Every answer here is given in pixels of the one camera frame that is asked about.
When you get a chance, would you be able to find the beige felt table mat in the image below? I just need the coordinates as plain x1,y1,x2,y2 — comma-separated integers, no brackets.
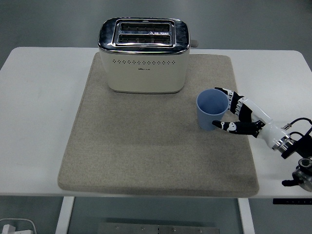
57,52,260,196

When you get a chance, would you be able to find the white table leg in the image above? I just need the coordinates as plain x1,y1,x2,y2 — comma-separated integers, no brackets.
55,196,75,234
237,198,256,234

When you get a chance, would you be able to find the cream chrome two-slot toaster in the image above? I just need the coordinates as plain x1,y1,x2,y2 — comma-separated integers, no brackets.
97,17,199,95

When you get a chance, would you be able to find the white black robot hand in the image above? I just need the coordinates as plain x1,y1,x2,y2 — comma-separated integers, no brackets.
212,87,290,149

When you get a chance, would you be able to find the blue ribbed plastic cup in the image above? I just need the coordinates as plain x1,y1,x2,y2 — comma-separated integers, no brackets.
196,89,230,132

